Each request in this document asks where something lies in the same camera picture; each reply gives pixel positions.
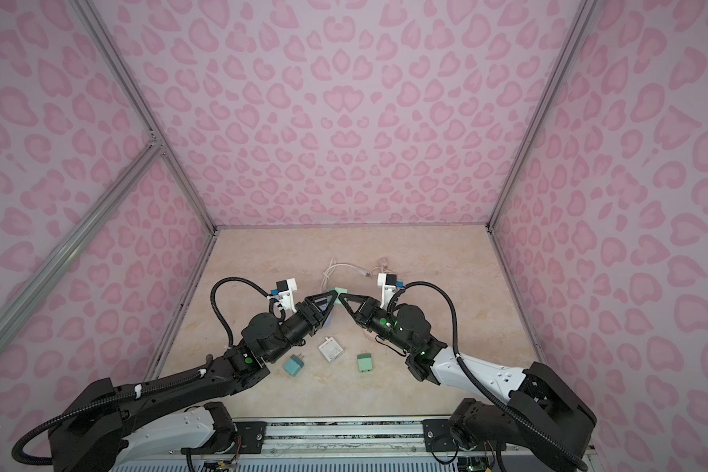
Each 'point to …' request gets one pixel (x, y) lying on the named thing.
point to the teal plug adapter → (294, 364)
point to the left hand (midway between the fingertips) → (345, 306)
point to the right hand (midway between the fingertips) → (337, 303)
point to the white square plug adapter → (330, 349)
